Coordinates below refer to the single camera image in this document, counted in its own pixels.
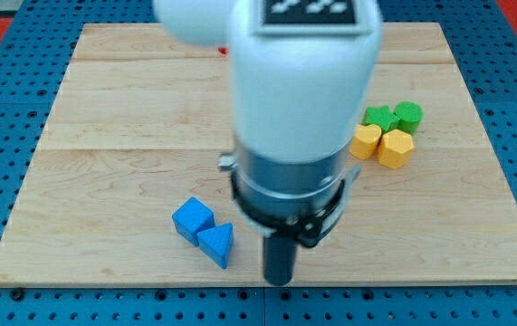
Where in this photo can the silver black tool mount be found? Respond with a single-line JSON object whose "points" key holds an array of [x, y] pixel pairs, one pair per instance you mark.
{"points": [[302, 201]]}

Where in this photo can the yellow heart block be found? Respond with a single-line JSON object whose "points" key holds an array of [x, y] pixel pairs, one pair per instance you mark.
{"points": [[365, 141]]}

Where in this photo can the blue triangle block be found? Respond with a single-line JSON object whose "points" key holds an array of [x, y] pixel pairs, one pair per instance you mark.
{"points": [[216, 242]]}

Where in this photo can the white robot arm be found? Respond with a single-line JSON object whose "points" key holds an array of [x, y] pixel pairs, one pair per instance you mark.
{"points": [[300, 72]]}

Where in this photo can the yellow hexagon block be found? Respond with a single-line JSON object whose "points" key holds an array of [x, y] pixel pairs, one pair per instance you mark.
{"points": [[395, 149]]}

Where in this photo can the green cylinder block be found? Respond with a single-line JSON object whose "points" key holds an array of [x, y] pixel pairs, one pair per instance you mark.
{"points": [[410, 115]]}

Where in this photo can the blue cube block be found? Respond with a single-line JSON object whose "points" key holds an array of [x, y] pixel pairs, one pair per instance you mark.
{"points": [[192, 218]]}

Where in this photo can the black white fiducial tag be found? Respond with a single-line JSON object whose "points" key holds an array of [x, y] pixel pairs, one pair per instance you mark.
{"points": [[315, 17]]}

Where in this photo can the green star block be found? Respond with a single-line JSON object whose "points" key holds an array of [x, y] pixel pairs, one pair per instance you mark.
{"points": [[381, 116]]}

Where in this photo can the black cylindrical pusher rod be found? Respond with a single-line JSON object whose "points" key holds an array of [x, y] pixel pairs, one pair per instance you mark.
{"points": [[279, 252]]}

